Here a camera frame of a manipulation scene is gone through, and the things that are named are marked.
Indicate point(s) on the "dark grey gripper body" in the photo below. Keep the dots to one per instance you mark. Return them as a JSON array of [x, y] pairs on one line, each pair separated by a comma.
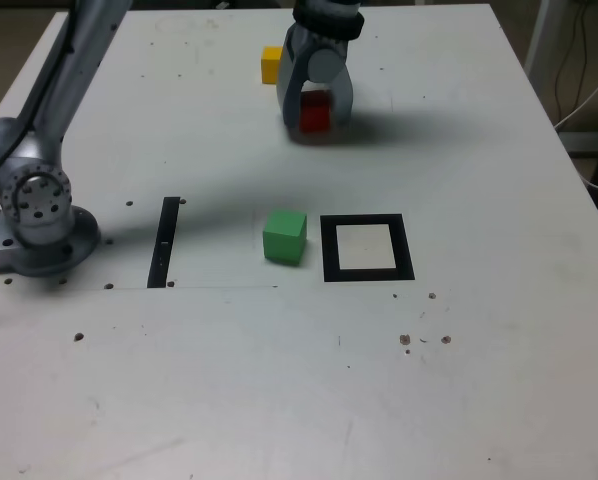
[[324, 42]]

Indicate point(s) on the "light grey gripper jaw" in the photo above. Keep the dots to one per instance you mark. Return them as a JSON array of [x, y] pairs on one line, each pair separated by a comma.
[[326, 65]]

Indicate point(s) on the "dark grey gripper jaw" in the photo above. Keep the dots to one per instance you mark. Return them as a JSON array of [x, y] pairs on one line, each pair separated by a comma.
[[290, 95]]

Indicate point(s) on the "red cube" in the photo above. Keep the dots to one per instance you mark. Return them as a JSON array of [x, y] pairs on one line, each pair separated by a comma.
[[314, 117]]

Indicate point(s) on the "yellow cube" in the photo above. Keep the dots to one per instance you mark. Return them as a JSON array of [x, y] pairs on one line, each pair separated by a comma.
[[270, 67]]

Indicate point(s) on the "green cube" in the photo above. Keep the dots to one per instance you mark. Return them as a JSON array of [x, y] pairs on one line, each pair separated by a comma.
[[284, 240]]

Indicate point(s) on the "black tape square outline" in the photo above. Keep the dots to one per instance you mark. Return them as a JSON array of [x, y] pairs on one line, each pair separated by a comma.
[[329, 250]]

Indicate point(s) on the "small grey table clip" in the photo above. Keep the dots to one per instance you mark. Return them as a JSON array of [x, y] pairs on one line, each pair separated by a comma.
[[221, 6]]

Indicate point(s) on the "black tape strip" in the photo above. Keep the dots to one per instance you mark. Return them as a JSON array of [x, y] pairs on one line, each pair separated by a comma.
[[163, 240]]

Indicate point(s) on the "white metal post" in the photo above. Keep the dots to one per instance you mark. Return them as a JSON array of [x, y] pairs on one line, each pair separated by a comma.
[[541, 35]]

